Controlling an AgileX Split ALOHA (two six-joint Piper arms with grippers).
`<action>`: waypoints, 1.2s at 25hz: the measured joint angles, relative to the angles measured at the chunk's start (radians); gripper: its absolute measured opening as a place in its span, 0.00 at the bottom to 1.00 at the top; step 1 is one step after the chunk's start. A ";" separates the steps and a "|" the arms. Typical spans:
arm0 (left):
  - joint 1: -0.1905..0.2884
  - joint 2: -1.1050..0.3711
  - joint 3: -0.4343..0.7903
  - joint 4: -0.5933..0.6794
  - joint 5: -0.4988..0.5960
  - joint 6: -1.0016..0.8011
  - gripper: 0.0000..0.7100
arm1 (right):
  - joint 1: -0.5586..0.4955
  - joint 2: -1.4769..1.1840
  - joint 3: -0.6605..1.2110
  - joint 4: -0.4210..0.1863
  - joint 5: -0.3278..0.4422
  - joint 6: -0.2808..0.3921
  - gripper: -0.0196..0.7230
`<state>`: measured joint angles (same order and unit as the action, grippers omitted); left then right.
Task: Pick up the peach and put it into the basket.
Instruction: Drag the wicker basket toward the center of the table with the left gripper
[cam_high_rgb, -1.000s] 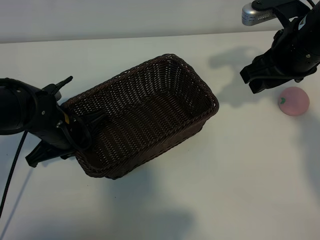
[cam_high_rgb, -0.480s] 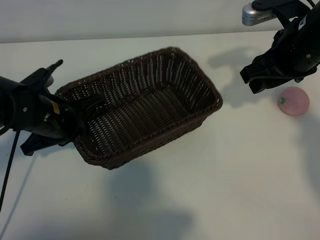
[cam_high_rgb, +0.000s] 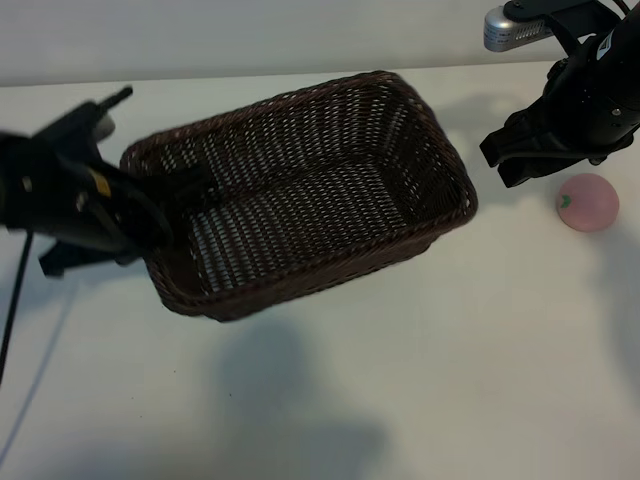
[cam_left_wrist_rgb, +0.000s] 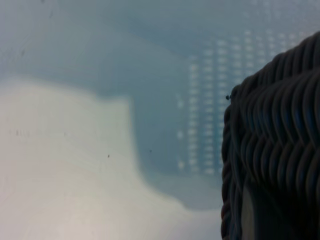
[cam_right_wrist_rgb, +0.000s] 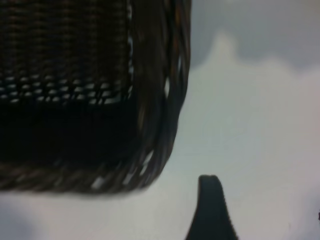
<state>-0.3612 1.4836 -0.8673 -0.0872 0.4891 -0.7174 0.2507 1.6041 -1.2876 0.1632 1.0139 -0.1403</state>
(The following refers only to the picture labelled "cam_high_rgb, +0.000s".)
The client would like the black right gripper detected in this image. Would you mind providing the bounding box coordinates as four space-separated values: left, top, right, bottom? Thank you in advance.
478 47 640 190

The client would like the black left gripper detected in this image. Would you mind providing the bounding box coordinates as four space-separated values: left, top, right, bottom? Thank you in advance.
19 101 222 279

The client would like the pink peach with green leaf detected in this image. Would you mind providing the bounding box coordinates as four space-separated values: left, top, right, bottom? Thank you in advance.
554 172 621 233

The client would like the dark brown wicker basket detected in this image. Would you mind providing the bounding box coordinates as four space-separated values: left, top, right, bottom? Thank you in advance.
118 69 480 324

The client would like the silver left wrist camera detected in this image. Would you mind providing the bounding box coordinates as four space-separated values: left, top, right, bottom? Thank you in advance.
92 112 118 142

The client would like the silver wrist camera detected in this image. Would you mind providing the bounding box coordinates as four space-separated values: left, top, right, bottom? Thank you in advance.
483 2 555 52
92 112 118 142

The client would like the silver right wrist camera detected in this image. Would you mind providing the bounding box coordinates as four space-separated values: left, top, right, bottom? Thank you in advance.
483 2 555 52

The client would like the black braided cable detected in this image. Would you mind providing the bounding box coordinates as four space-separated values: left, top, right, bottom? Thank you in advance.
0 232 35 386

